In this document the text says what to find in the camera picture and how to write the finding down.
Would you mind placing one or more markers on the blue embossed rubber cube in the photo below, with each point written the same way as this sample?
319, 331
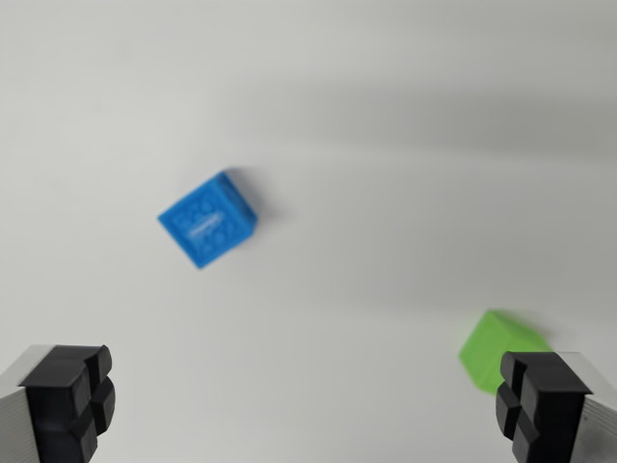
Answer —
207, 219

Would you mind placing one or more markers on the green embossed rubber cube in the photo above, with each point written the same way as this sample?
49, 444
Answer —
496, 345

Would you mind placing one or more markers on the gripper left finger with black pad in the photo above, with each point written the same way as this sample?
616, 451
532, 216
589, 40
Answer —
58, 405

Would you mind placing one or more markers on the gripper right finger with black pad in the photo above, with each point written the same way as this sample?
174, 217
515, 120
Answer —
554, 410

